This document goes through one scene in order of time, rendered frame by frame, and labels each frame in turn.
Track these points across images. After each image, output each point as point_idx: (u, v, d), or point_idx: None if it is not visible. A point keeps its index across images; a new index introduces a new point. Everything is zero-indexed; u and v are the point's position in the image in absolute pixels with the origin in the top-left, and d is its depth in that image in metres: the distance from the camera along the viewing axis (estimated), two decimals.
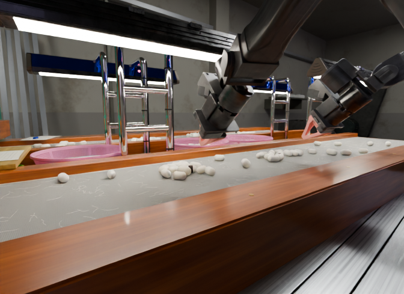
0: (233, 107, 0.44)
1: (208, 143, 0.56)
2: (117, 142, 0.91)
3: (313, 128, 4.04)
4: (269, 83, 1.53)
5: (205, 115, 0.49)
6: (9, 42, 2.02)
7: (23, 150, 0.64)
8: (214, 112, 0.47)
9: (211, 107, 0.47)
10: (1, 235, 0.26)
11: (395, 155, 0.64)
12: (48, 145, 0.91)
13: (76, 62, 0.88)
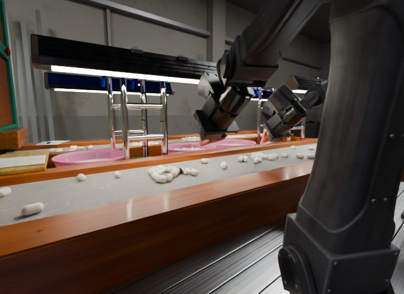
0: (233, 109, 0.44)
1: (208, 143, 0.56)
2: (120, 147, 1.07)
3: (306, 130, 4.19)
4: (257, 91, 1.68)
5: (205, 115, 0.49)
6: (18, 52, 2.17)
7: (45, 155, 0.79)
8: (214, 113, 0.47)
9: (211, 108, 0.47)
10: (51, 213, 0.42)
11: None
12: (61, 150, 1.06)
13: (85, 79, 1.03)
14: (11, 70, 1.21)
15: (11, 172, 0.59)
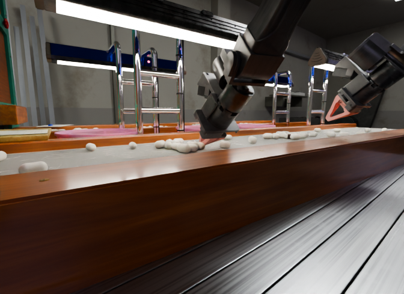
0: (234, 107, 0.44)
1: (208, 143, 0.56)
2: (129, 128, 0.97)
3: None
4: None
5: (205, 115, 0.49)
6: (17, 38, 2.08)
7: (47, 129, 0.70)
8: (214, 112, 0.47)
9: (212, 107, 0.47)
10: None
11: (389, 133, 0.69)
12: (64, 130, 0.96)
13: (91, 52, 0.94)
14: (9, 46, 1.12)
15: (8, 139, 0.50)
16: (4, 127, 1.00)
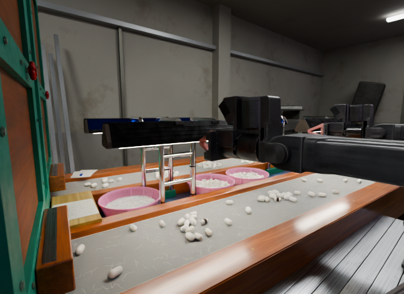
0: (248, 160, 0.45)
1: None
2: (148, 182, 1.19)
3: None
4: None
5: (217, 142, 0.47)
6: None
7: (92, 199, 0.91)
8: (226, 148, 0.46)
9: (226, 144, 0.45)
10: (129, 275, 0.54)
11: (353, 202, 0.91)
12: (95, 184, 1.18)
13: (118, 122, 1.15)
14: None
15: (77, 225, 0.71)
16: None
